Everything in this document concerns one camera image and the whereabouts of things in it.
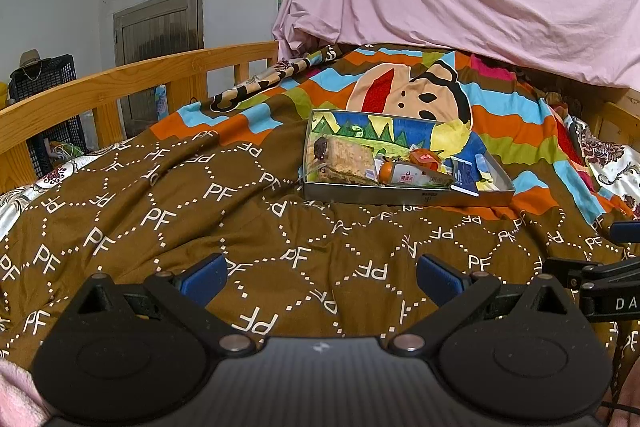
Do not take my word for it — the white green snack packet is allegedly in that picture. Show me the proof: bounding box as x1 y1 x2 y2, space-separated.
390 160 454 187

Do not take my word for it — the yellow bag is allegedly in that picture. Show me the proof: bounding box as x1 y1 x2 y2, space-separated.
0 81 9 109

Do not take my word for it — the metal tray with dinosaur picture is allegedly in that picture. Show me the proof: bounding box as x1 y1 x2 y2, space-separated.
302 109 515 207

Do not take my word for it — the black plastic crate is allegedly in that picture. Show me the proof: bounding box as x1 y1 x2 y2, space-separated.
1 54 88 178

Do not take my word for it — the rice crisp clear packet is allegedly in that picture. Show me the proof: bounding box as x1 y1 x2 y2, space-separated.
311 135 378 185

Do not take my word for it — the straw hat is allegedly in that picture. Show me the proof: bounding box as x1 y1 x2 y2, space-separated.
20 49 41 68

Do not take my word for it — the brown colourful cartoon blanket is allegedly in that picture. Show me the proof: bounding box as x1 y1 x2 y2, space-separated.
1 46 638 367

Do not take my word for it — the orange tofu snack packet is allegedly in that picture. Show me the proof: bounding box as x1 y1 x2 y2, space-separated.
409 148 442 171

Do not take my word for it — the floral white pillow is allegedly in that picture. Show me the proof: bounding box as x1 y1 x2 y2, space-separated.
564 116 640 220

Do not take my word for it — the blue white packet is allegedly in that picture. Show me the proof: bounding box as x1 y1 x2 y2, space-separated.
450 156 480 197

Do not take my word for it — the small dark date packet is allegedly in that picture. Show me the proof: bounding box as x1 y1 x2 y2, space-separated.
314 135 329 160

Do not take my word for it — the wooden bed rail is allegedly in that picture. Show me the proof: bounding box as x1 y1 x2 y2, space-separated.
1 41 278 193

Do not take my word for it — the small orange mandarin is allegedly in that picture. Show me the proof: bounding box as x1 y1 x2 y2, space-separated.
378 161 394 184

